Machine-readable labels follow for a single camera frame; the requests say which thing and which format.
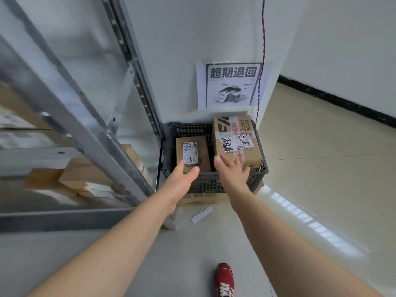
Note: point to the person's right hand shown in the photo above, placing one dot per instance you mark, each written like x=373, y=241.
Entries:
x=236, y=185

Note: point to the person's left hand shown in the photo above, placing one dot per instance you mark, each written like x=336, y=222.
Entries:
x=176, y=191

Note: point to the line-drawing printed cardboard box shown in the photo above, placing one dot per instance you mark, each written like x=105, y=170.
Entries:
x=201, y=199

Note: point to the box with black logo tape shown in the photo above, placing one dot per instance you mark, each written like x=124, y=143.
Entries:
x=253, y=151

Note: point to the cardboard box with glass symbol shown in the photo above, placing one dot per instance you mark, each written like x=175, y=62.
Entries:
x=202, y=148

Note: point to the black plastic crate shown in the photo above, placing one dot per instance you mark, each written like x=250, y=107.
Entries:
x=185, y=129

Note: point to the boxes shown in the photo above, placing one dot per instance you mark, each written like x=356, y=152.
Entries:
x=80, y=173

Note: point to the metal shelving rack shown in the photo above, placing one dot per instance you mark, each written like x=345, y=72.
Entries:
x=80, y=129

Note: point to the person's left forearm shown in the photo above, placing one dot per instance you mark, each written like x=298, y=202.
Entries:
x=108, y=253

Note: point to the person's right forearm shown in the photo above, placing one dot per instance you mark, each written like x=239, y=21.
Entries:
x=303, y=253

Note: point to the person's red shoe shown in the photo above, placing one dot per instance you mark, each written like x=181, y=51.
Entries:
x=224, y=278

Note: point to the white paper strip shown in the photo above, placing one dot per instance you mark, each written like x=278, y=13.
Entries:
x=201, y=214

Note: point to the white printed notice sheet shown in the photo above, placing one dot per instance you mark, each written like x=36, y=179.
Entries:
x=204, y=89

